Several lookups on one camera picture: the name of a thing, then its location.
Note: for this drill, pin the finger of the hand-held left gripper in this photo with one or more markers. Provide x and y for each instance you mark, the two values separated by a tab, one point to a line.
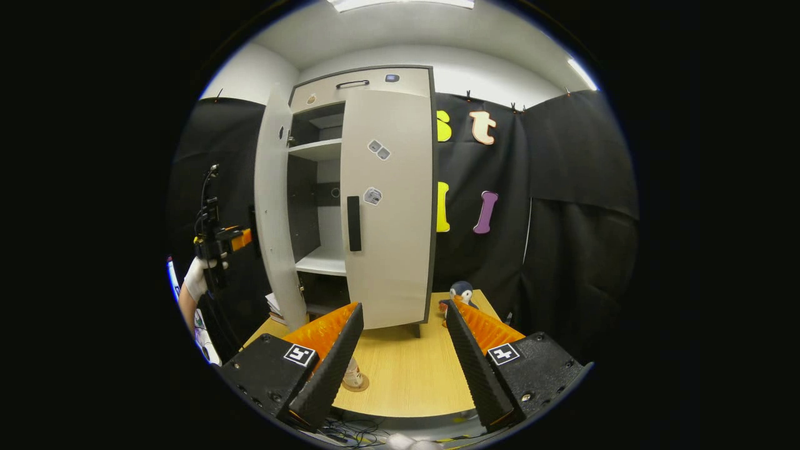
242	239

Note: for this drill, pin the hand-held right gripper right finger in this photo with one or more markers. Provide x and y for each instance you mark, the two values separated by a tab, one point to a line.
475	369

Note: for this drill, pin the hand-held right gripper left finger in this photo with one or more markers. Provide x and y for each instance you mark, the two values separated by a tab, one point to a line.
331	369

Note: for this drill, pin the clear plastic bottle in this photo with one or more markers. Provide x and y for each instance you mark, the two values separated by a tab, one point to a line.
353	370

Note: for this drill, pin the round brown coaster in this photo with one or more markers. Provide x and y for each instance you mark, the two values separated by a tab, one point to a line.
361	385

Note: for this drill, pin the grey cabinet door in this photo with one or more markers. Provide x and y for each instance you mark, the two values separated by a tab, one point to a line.
275	219
394	262

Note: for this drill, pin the grey wooden cabinet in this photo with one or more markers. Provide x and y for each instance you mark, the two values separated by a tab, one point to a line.
322	259

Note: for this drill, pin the grey cabinet drawer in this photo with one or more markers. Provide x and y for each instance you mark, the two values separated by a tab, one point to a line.
375	86

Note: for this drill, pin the stack of books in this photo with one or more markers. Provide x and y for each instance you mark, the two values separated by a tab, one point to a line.
276	307

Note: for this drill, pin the plush penguin toy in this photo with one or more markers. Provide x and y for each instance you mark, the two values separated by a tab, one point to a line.
462	292

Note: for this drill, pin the black backdrop cloth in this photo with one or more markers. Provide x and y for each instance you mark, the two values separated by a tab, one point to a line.
581	237
219	144
494	262

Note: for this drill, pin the large ceiling light panel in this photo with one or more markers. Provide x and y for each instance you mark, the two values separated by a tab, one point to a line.
400	4

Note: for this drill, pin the small ceiling light panel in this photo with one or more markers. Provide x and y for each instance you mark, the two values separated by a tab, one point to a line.
582	75

